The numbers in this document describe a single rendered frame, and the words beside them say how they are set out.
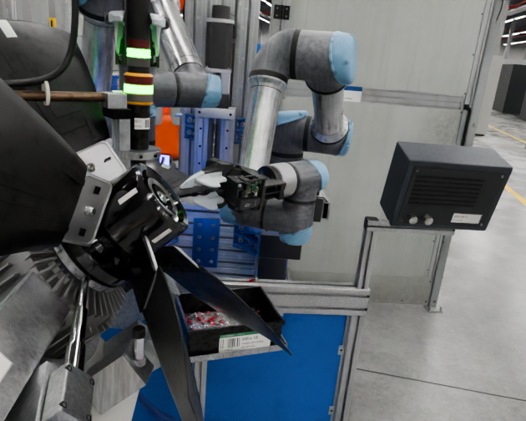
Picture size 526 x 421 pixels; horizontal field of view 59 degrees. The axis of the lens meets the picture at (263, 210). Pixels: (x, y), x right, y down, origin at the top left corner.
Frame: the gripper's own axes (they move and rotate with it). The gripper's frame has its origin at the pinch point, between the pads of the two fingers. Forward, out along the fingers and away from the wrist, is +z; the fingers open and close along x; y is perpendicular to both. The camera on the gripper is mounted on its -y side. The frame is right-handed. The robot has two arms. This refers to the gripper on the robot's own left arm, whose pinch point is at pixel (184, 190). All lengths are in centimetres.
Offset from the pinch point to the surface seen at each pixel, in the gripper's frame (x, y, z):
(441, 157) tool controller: -7, 18, -60
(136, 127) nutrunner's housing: -13.7, 4.0, 12.3
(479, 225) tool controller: 9, 27, -72
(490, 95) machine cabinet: 75, -439, -1158
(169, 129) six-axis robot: 87, -322, -190
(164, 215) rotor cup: -6.1, 19.2, 15.5
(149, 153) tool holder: -10.3, 6.5, 11.1
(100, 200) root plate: -7.1, 14.3, 22.2
